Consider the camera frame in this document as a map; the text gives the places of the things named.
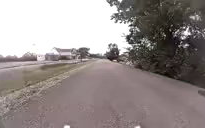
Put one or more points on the grass strip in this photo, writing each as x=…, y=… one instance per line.
x=40, y=75

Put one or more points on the dark leafy tree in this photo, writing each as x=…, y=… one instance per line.
x=83, y=52

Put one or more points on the distant line of trees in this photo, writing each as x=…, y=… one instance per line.
x=10, y=59

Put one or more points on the row of trees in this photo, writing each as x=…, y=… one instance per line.
x=163, y=40

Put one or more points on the white house with dark roof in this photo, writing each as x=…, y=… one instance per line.
x=61, y=53

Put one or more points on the pale gravel strip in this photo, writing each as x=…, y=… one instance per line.
x=20, y=95

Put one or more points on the grey side road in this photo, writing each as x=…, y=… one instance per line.
x=3, y=65

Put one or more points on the tall dark tree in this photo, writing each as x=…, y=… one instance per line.
x=112, y=52

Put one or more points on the small white building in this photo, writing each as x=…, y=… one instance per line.
x=40, y=57

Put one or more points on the grey asphalt road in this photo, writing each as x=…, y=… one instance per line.
x=103, y=93

